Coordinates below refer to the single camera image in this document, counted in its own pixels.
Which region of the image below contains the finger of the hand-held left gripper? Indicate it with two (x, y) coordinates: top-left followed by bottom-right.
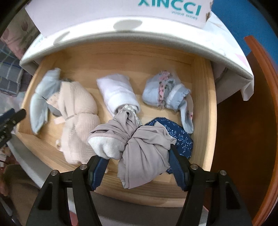
(0, 109), (26, 133)

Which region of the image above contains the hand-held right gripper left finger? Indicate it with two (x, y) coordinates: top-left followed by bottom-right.
(26, 155), (110, 226)

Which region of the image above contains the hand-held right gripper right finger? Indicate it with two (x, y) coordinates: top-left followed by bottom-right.
(168, 144), (253, 226)

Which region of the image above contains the light blue sock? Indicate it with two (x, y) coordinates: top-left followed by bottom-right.
(29, 68), (62, 135)

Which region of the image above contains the navy floral underwear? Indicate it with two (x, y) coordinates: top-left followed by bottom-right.
(143, 117), (194, 174)

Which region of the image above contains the taupe knotted underwear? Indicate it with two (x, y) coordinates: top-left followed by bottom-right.
(87, 105), (177, 189)

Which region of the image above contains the beige ribbed underwear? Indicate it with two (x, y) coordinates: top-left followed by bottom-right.
(47, 80), (101, 164)

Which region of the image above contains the light blue floral underwear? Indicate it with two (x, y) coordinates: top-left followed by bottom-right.
(142, 70), (194, 134)

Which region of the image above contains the white underwear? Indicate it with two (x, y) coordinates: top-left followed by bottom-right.
(96, 74), (141, 115)

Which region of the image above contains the wooden drawer with white front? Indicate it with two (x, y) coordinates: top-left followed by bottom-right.
(6, 47), (218, 226)

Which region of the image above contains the white shoe box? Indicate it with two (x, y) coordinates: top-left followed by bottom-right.
(24, 0), (214, 38)

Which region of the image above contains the grey plaid quilt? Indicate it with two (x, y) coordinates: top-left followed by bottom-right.
(0, 41), (24, 96)

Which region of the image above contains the person's left leg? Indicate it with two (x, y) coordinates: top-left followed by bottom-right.
(4, 165), (42, 226)

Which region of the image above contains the pink floral fabric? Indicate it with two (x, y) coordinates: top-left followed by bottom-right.
(0, 13), (42, 53)

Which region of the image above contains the orange wooden furniture board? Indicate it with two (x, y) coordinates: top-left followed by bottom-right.
(212, 36), (278, 226)

